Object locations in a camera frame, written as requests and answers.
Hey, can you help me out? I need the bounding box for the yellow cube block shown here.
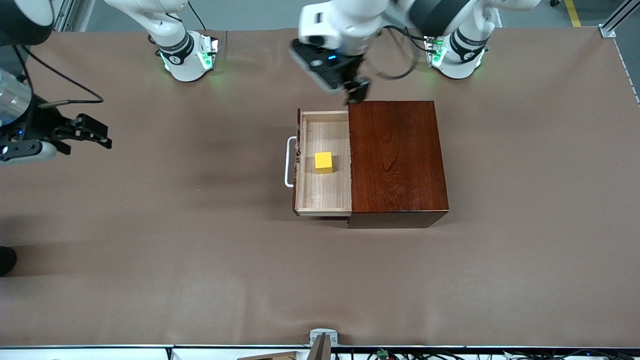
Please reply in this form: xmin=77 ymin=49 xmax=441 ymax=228
xmin=314 ymin=151 xmax=334 ymax=175

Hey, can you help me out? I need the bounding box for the light wood drawer white handle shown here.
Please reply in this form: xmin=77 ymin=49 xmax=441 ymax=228
xmin=284 ymin=108 xmax=354 ymax=218

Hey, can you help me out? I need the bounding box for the dark brown wooden cabinet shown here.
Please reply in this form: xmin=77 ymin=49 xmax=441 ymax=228
xmin=347 ymin=100 xmax=450 ymax=230

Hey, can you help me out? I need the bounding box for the black round object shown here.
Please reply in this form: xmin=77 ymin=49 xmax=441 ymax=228
xmin=0 ymin=246 xmax=18 ymax=277

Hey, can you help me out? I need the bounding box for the brown table cover sheet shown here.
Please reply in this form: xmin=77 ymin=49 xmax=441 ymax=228
xmin=0 ymin=26 xmax=640 ymax=348

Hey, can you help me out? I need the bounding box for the aluminium extrusion bar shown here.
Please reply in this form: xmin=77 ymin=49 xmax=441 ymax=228
xmin=598 ymin=0 xmax=640 ymax=39

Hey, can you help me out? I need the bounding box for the tan cardboard piece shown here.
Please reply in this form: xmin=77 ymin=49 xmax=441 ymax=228
xmin=237 ymin=351 xmax=299 ymax=360

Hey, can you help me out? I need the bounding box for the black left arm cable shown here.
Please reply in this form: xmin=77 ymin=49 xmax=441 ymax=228
xmin=367 ymin=25 xmax=423 ymax=81

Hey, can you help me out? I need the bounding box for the black base cable bundle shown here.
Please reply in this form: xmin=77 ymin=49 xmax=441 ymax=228
xmin=382 ymin=24 xmax=436 ymax=53

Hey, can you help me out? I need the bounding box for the aluminium frame structure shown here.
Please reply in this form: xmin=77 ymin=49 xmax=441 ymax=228
xmin=50 ymin=0 xmax=97 ymax=33

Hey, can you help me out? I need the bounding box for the grey metal bracket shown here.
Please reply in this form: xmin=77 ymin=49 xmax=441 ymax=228
xmin=308 ymin=328 xmax=339 ymax=347

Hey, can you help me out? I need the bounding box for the grey camera post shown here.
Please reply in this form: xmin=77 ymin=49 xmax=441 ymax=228
xmin=306 ymin=333 xmax=332 ymax=360

